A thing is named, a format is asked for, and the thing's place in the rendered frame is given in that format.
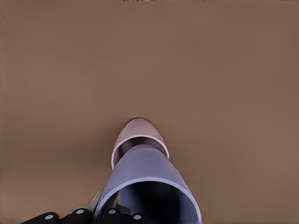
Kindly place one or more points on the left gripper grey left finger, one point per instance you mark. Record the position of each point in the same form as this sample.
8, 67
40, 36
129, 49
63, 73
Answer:
77, 215

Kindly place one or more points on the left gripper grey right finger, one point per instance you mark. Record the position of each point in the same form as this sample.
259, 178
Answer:
114, 215

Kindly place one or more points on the purple cup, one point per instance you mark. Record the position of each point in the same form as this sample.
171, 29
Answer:
144, 165

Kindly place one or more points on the pink cup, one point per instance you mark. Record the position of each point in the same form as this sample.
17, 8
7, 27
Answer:
140, 129

